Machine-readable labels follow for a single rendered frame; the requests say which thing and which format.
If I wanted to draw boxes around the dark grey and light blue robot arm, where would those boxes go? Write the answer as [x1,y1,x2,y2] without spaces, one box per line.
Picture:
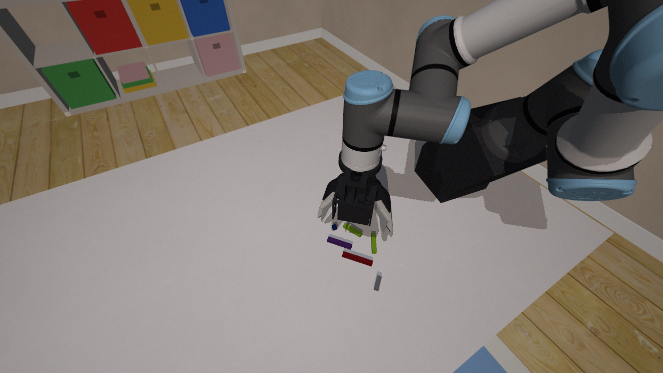
[341,0,663,201]

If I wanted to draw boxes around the purple rod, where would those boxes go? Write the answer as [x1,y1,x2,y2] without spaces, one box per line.
[327,237,352,249]

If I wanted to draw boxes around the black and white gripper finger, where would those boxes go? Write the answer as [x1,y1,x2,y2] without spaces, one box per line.
[373,182,393,234]
[318,176,339,222]

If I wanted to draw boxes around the dark red rod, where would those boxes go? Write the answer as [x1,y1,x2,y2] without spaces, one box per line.
[342,251,373,266]

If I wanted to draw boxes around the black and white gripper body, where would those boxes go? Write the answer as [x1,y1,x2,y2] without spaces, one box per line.
[332,151,383,226]

